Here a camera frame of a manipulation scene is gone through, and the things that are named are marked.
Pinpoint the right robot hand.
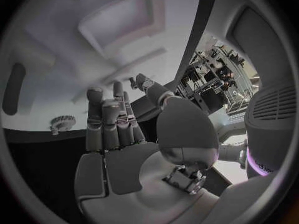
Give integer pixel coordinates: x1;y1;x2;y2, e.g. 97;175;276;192
73;73;221;224

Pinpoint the white task board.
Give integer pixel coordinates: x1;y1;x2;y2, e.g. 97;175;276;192
0;0;204;135

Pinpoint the workshop equipment rack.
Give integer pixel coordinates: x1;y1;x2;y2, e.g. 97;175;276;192
174;34;261;116

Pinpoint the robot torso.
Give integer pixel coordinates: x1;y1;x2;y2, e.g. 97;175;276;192
205;0;299;179

